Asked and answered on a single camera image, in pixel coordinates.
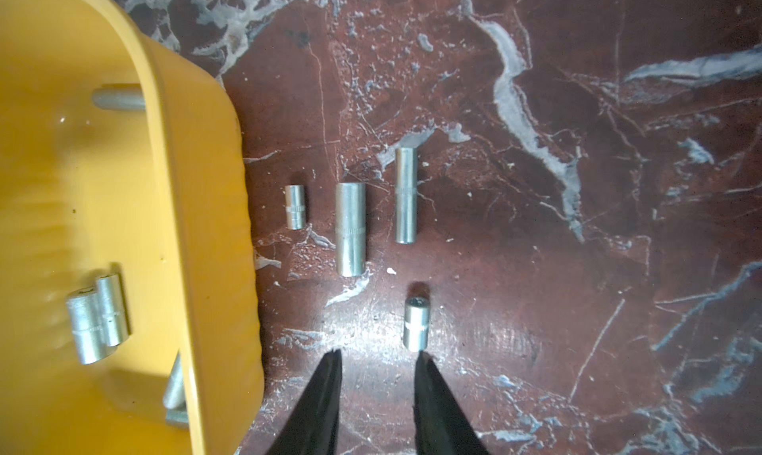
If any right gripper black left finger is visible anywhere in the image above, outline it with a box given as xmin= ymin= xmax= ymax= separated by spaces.
xmin=267 ymin=349 xmax=343 ymax=455

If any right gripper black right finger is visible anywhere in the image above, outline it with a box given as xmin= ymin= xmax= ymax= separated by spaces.
xmin=414 ymin=351 xmax=488 ymax=454

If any short steel socket front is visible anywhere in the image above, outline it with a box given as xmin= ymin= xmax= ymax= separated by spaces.
xmin=403 ymin=296 xmax=431 ymax=352

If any short steel socket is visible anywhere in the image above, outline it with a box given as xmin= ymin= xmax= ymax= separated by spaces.
xmin=285 ymin=184 xmax=307 ymax=230
xmin=403 ymin=296 xmax=431 ymax=352

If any thin long steel socket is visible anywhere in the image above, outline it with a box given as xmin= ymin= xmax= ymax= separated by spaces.
xmin=395 ymin=148 xmax=418 ymax=245

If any yellow plastic storage tray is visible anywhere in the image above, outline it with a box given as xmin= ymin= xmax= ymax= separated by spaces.
xmin=1 ymin=0 xmax=264 ymax=454

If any steel socket in tray front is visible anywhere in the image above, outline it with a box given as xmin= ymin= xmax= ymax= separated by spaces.
xmin=163 ymin=353 xmax=189 ymax=429

